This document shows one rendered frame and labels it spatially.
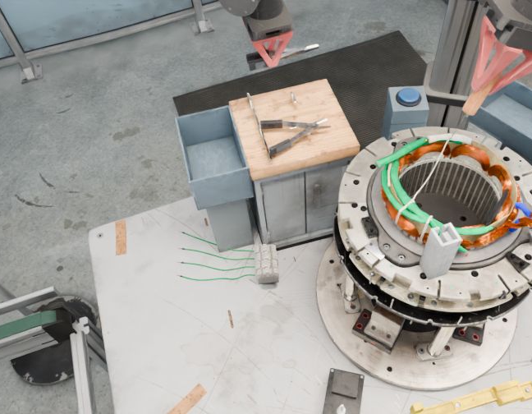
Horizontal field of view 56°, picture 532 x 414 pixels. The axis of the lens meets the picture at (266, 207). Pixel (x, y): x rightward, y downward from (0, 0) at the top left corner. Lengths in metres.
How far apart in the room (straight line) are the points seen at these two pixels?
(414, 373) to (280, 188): 0.41
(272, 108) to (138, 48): 2.18
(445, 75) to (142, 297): 0.82
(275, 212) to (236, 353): 0.29
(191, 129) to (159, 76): 1.85
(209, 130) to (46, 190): 1.57
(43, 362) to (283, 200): 1.30
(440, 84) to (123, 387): 0.93
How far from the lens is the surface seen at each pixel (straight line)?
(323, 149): 0.89
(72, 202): 2.40
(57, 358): 2.02
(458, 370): 1.00
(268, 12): 0.81
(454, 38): 1.15
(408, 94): 1.03
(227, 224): 1.03
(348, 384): 0.93
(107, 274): 1.16
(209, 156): 1.01
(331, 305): 1.01
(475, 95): 0.65
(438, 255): 0.67
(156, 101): 2.70
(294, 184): 0.94
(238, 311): 1.04
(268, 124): 0.90
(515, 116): 1.07
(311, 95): 0.99
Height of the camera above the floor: 1.72
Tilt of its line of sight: 54 degrees down
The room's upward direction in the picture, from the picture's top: 8 degrees counter-clockwise
